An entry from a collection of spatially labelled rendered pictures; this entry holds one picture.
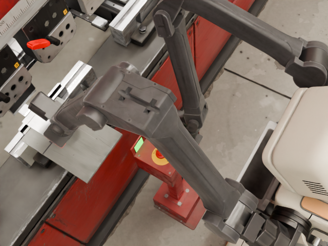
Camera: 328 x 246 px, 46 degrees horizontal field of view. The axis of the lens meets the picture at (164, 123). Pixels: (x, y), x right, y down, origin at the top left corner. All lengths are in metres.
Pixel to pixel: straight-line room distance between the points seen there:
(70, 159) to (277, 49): 0.66
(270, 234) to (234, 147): 1.42
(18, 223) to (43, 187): 0.13
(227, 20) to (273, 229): 0.48
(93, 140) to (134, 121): 0.66
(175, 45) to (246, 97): 1.37
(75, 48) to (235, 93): 1.10
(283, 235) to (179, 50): 0.53
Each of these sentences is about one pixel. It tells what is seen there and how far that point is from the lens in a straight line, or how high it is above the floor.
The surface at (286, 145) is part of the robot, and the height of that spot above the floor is 1.34.
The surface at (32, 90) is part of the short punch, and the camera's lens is 1.22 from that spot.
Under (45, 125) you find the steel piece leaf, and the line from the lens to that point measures 1.28.
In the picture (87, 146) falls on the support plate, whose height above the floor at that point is 1.00.
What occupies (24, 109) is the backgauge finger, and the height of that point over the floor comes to 1.01.
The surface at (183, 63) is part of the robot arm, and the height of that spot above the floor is 1.17.
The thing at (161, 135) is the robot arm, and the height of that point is 1.54.
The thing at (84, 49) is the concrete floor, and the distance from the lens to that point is 2.69.
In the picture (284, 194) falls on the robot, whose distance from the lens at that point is 0.90.
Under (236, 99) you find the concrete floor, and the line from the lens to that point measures 2.37.
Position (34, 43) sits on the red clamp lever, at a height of 1.31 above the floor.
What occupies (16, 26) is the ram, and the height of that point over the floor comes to 1.36.
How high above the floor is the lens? 2.07
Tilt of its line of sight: 64 degrees down
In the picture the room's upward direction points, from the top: 11 degrees counter-clockwise
